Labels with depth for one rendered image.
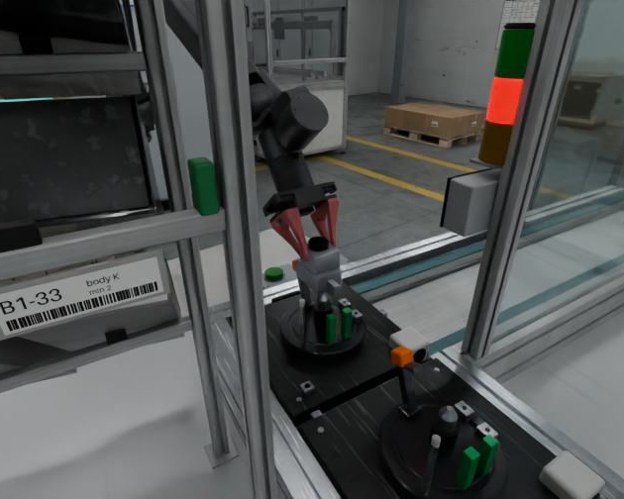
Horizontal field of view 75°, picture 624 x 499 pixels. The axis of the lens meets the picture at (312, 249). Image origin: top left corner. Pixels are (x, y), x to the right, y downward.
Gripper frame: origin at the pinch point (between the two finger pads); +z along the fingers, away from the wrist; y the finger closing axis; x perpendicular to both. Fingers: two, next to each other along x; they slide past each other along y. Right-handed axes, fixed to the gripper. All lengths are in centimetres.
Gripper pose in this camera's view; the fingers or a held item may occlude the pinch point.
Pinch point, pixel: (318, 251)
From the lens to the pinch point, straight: 60.0
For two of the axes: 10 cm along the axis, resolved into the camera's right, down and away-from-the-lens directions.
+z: 3.3, 9.3, -1.2
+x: -3.9, 2.5, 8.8
